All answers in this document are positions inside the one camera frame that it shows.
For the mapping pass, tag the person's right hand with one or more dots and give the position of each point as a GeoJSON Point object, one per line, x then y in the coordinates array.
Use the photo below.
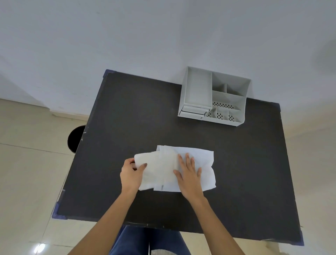
{"type": "Point", "coordinates": [189, 184]}

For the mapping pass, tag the person's left hand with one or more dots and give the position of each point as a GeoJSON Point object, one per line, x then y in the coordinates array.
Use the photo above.
{"type": "Point", "coordinates": [131, 177]}

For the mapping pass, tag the person's right thumb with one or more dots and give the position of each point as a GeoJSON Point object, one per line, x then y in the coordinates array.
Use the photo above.
{"type": "Point", "coordinates": [177, 175]}

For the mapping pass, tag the person's right little finger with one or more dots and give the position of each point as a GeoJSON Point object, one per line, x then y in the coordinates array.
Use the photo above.
{"type": "Point", "coordinates": [199, 173]}

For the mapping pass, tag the person's right middle finger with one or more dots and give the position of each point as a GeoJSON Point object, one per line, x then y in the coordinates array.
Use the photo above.
{"type": "Point", "coordinates": [188, 160]}

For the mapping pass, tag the person's left thumb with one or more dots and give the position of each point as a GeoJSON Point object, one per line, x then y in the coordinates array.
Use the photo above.
{"type": "Point", "coordinates": [141, 168]}

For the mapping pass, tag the white cloth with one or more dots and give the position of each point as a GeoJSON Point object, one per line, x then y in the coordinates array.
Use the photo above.
{"type": "Point", "coordinates": [162, 168]}

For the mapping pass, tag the person's left forearm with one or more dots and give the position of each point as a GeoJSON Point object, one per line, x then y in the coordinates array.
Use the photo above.
{"type": "Point", "coordinates": [105, 223]}

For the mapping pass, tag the person's right forearm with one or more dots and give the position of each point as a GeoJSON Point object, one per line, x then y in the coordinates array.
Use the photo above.
{"type": "Point", "coordinates": [212, 223]}

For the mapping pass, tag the white organizer drawer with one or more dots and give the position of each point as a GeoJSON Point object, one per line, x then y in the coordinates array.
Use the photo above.
{"type": "Point", "coordinates": [195, 108]}
{"type": "Point", "coordinates": [193, 114]}

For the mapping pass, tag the blue jeans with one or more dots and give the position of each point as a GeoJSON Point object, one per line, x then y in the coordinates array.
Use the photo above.
{"type": "Point", "coordinates": [162, 243]}

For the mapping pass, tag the white plastic desk organizer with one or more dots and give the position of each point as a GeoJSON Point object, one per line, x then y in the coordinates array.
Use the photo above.
{"type": "Point", "coordinates": [223, 99]}

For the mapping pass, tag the black round stool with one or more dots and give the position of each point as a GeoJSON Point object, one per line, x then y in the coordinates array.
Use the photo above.
{"type": "Point", "coordinates": [75, 139]}

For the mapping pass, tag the blue table corner guard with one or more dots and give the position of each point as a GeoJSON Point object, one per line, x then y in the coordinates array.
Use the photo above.
{"type": "Point", "coordinates": [108, 72]}
{"type": "Point", "coordinates": [301, 237]}
{"type": "Point", "coordinates": [58, 210]}

